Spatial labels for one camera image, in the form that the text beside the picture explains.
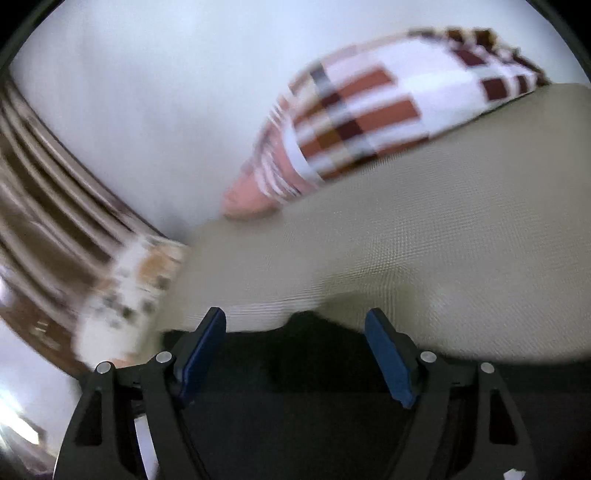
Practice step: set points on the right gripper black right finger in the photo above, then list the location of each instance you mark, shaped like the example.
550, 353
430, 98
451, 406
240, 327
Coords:
464, 423

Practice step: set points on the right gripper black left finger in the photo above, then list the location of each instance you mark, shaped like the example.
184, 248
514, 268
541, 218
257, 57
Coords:
101, 441

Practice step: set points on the black pants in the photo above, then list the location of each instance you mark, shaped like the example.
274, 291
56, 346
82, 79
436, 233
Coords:
308, 401

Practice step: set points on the floral pillow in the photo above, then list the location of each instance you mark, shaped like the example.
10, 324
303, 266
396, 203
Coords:
120, 311

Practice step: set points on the beige textured bed sheet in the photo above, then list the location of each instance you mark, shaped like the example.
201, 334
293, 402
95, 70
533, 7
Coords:
476, 244

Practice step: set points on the beige striped curtain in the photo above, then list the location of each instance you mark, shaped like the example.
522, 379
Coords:
60, 228

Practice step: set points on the pink plaid pillow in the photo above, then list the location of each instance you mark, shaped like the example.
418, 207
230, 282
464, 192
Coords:
372, 100

